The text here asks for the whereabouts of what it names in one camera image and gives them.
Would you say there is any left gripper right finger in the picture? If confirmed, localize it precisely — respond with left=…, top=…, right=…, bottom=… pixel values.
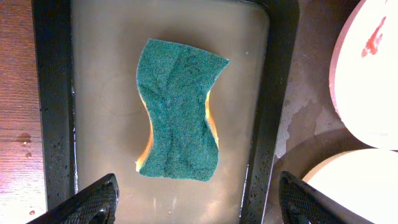
left=279, top=171, right=348, bottom=224

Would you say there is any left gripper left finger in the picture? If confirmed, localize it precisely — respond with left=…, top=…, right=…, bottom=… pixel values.
left=28, top=174, right=119, bottom=224

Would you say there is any green yellow sponge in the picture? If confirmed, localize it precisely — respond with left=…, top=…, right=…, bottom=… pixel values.
left=136, top=39, right=229, bottom=182

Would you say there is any white plate top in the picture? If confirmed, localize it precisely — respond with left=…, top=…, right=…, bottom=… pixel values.
left=329, top=0, right=397, bottom=150

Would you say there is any white plate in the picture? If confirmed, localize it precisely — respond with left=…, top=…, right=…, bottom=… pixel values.
left=303, top=149, right=397, bottom=223
left=329, top=0, right=397, bottom=150

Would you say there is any large brown serving tray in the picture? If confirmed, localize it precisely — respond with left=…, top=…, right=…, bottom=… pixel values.
left=264, top=0, right=367, bottom=223

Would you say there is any small black tray with water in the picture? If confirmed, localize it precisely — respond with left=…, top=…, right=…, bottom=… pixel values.
left=32, top=1, right=300, bottom=223

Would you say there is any white plate bottom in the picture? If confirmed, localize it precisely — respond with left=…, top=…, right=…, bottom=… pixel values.
left=303, top=149, right=397, bottom=223

